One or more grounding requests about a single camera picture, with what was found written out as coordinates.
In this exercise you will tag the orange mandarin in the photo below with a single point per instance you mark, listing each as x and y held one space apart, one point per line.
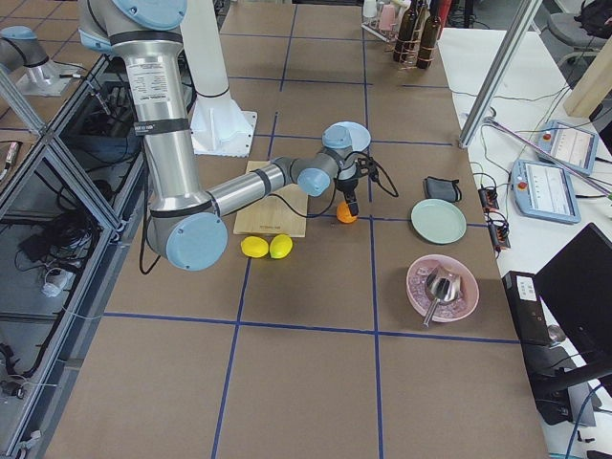
344 215

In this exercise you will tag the teach pendant far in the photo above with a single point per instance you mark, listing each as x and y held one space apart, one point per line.
575 146

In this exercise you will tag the light green plate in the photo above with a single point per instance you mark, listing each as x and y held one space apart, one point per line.
438 221

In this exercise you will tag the black computer box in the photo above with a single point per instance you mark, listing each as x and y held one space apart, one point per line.
558 385

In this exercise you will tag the upper yellow lemon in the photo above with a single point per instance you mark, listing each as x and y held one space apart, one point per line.
281 246

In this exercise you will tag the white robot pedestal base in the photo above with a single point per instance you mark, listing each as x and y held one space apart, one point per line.
218 125

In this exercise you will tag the aluminium frame post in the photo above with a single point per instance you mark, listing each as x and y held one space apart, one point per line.
509 46

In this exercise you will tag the bamboo cutting board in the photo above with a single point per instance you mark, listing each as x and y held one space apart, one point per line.
271 216

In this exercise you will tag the teach pendant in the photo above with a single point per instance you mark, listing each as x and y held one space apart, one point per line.
575 146
544 191

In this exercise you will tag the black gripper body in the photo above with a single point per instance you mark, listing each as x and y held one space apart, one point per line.
347 184

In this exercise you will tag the light blue plate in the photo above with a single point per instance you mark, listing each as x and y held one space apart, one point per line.
359 134

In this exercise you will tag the grey folded cloth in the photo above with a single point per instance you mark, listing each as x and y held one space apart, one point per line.
442 189

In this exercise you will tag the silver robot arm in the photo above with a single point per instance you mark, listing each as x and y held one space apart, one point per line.
20 48
177 76

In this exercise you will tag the teach pendant near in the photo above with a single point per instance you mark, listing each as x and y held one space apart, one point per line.
544 191

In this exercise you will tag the metal scoop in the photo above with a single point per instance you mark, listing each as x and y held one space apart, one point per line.
442 287

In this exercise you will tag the dark wine bottle lower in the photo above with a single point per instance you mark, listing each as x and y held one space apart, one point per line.
407 26

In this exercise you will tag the copper wire bottle rack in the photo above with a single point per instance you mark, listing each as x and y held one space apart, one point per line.
412 47

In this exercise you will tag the pink cup on rack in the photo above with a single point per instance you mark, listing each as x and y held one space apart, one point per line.
387 18

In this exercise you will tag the black monitor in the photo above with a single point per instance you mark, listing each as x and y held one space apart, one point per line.
575 285

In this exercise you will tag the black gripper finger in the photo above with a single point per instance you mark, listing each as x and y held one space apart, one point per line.
352 204

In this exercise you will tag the pink bowl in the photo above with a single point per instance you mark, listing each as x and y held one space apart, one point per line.
460 308

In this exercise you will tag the dark wine bottle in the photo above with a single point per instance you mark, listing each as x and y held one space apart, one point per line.
407 26
429 36

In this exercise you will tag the white cup on rack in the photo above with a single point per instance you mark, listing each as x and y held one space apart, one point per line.
369 9

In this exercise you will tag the dark wine bottle upper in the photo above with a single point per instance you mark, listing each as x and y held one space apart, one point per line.
429 36

